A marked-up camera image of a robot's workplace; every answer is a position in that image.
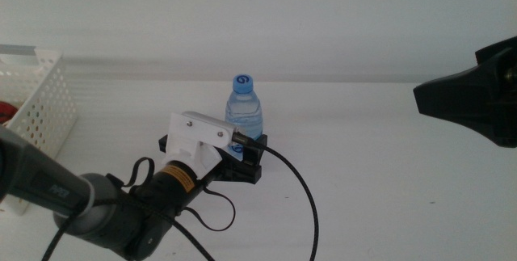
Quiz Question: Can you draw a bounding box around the grey metal bar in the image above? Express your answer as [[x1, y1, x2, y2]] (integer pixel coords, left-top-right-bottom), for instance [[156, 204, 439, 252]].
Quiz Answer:
[[0, 44, 36, 57]]

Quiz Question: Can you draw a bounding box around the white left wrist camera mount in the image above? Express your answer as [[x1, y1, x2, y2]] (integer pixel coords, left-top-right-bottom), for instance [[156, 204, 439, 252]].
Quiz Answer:
[[161, 111, 240, 180]]

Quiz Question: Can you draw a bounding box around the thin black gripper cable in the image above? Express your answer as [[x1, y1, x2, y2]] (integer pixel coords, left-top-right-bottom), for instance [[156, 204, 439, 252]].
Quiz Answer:
[[120, 156, 237, 233]]

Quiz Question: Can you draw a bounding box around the clear water bottle blue cap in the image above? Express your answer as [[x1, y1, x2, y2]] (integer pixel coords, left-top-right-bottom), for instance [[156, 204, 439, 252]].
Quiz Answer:
[[225, 74, 264, 162]]

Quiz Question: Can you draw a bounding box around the red cola can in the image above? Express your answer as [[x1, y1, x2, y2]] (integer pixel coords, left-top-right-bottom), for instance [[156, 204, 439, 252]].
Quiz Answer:
[[0, 101, 19, 125]]

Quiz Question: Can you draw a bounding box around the white perforated plastic basket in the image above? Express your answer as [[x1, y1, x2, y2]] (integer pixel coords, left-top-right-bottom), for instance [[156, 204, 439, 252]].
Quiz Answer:
[[0, 48, 78, 217]]

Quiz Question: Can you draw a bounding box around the thick braided black camera cable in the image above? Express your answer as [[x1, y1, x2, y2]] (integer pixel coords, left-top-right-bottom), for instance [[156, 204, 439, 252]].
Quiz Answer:
[[40, 129, 320, 261]]

